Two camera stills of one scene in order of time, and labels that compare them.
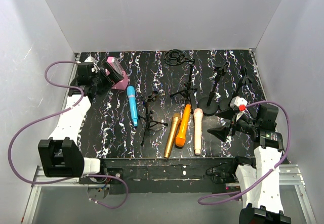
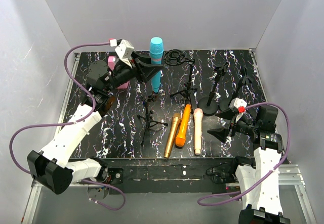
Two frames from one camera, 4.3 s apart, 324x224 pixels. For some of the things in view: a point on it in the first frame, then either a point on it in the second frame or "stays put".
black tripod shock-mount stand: [175, 57] stays put
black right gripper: [233, 122] stays put
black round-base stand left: [208, 106] stays put
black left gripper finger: [108, 81] -> [147, 71]
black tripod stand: [149, 122] stays put
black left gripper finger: [116, 76] -> [144, 56]
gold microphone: [175, 119] stays put
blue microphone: [131, 95] -> [156, 49]
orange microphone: [180, 140] stays put
